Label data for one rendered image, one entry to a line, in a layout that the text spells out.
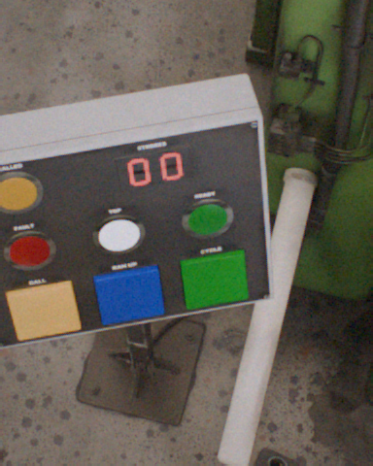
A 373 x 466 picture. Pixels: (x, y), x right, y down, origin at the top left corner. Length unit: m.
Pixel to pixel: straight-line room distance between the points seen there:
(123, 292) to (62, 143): 0.22
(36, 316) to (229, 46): 1.33
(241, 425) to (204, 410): 0.66
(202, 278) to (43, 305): 0.19
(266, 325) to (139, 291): 0.41
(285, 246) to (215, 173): 0.52
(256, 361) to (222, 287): 0.37
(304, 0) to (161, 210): 0.29
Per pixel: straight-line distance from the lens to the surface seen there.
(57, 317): 1.50
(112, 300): 1.48
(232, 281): 1.49
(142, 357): 2.36
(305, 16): 1.49
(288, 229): 1.90
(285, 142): 1.76
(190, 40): 2.73
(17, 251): 1.42
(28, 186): 1.37
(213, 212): 1.42
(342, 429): 2.49
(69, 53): 2.72
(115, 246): 1.43
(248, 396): 1.84
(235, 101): 1.38
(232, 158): 1.38
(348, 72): 1.55
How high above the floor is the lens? 2.45
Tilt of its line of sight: 72 degrees down
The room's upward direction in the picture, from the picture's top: straight up
